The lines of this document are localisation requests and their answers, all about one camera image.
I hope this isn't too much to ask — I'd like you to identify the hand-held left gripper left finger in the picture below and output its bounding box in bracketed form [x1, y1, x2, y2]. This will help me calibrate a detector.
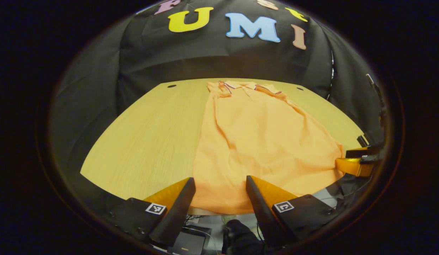
[110, 177, 196, 247]

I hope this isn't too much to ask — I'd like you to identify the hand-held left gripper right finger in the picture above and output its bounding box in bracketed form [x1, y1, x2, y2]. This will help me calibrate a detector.
[246, 175, 338, 248]

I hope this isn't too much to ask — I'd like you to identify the orange T-shirt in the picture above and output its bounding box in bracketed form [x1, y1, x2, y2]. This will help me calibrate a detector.
[190, 81, 346, 215]

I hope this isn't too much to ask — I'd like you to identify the dark cloth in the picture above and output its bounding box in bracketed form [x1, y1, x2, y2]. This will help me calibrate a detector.
[222, 219, 264, 255]

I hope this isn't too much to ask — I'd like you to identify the grey flat device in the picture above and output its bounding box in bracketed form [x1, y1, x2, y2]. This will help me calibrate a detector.
[167, 225, 213, 255]

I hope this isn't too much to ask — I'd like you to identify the dark stand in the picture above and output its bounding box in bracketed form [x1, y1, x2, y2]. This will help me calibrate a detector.
[366, 73, 387, 119]

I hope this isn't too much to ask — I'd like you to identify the black backdrop cloth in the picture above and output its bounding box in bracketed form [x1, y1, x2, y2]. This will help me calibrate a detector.
[51, 0, 386, 185]

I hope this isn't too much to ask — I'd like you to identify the thin white cable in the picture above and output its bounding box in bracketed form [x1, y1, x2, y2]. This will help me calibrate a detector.
[189, 227, 219, 254]

